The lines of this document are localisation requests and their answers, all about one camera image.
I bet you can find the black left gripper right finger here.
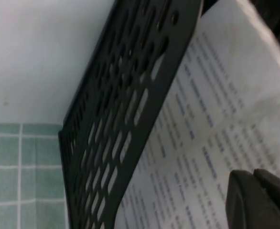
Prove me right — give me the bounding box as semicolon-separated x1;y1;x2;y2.
253;168;280;208

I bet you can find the black perforated plastic book holder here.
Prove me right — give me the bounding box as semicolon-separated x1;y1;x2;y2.
58;0;280;229

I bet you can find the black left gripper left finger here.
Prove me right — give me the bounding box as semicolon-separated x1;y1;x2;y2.
226;169;280;229

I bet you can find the self-driving book with dashboard cover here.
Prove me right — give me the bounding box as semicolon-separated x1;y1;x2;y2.
116;0;280;229

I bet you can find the green white-grid tablecloth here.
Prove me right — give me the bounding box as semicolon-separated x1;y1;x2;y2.
0;122;70;229

